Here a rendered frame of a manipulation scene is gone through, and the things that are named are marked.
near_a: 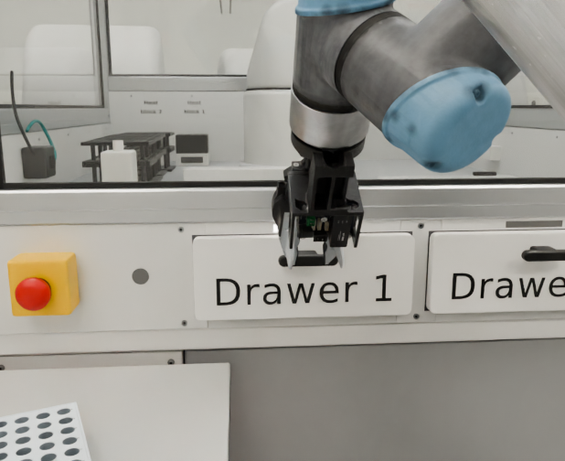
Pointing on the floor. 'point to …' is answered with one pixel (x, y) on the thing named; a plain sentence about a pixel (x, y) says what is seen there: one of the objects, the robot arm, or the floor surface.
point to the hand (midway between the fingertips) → (310, 251)
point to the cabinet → (364, 385)
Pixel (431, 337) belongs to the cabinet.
